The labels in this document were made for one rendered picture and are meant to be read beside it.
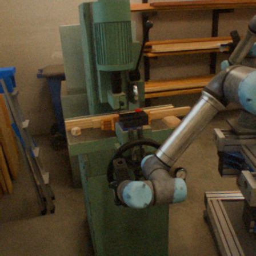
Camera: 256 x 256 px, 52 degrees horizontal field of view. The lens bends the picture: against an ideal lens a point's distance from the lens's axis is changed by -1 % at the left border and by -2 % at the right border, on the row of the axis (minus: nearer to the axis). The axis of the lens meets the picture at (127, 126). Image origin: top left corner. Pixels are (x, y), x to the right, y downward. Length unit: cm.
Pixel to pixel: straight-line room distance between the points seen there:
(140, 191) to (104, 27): 77
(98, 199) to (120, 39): 79
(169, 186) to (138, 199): 11
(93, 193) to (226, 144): 79
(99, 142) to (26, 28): 255
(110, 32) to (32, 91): 257
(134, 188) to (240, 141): 100
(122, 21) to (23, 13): 246
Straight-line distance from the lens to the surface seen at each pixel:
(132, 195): 76
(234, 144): 167
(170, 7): 334
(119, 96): 134
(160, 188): 81
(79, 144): 126
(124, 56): 128
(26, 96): 375
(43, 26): 360
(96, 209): 147
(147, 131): 121
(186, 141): 90
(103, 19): 127
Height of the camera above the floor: 142
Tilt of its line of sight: 22 degrees down
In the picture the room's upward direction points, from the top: 3 degrees counter-clockwise
